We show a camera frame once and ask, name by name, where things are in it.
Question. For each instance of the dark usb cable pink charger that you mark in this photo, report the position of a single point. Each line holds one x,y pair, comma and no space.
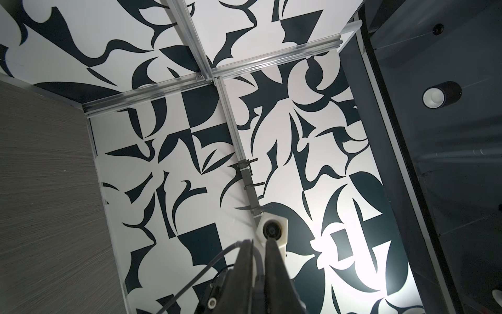
256,255

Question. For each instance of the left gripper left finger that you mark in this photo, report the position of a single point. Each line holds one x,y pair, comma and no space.
237,292

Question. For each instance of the black wall hook rack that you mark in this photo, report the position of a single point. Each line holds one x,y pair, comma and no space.
250,187

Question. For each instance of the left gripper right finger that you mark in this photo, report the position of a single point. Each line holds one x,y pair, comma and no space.
280,294

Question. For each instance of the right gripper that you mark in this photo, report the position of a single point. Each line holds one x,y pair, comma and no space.
209,292

